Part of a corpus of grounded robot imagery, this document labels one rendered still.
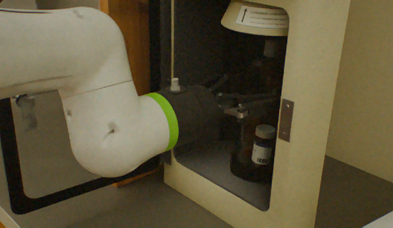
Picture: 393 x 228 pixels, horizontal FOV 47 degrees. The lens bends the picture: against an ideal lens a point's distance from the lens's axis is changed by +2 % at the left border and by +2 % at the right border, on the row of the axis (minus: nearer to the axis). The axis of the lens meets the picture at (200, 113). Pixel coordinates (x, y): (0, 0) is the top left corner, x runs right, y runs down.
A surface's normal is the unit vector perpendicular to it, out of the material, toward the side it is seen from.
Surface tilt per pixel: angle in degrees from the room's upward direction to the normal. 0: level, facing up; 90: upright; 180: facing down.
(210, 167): 0
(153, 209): 0
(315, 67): 90
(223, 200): 90
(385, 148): 90
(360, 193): 0
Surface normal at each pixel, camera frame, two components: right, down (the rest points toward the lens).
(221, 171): 0.03, -0.92
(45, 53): 0.96, 0.07
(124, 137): 0.50, -0.08
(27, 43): 0.93, -0.21
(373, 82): -0.73, 0.25
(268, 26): -0.12, -0.01
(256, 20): -0.39, -0.05
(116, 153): 0.31, 0.35
